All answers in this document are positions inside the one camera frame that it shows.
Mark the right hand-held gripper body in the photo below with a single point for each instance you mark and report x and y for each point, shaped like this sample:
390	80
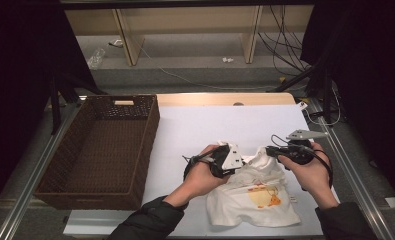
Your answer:
306	134

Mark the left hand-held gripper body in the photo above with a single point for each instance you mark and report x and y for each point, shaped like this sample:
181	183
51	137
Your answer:
233	158

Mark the white baby shirt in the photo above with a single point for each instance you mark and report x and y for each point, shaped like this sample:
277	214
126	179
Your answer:
251	200

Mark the brown wicker basket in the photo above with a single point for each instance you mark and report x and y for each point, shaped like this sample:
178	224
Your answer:
98	160

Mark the person's left hand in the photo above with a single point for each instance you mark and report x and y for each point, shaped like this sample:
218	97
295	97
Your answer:
201	180

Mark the person's right hand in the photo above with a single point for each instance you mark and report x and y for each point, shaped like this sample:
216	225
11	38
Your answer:
313	178

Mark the white power plug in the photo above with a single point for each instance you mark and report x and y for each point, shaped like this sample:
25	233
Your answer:
301	105

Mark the black metal stand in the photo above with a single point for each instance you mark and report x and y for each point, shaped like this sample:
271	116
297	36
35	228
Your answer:
55	106
327	96

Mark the small yellow floor item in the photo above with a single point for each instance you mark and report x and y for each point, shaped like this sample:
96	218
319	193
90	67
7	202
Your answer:
281	79

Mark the black curtain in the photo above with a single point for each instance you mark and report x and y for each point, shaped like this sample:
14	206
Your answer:
375	83
18	83

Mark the small white floor scrap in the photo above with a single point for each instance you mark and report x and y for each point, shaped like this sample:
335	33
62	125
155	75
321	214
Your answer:
227	59

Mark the white floor tape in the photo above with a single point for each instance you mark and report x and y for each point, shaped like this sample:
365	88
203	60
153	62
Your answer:
394	202

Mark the light wooden desk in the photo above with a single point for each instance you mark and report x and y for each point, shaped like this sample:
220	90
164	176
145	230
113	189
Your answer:
191	20

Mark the flat grey floor item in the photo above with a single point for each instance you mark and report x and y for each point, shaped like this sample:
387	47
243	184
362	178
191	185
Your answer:
116	42

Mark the clear plastic wrapper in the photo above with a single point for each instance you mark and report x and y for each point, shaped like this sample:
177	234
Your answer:
96	58

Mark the aluminium rail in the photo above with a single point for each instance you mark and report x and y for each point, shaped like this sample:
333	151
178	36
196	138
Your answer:
345	156
28	186

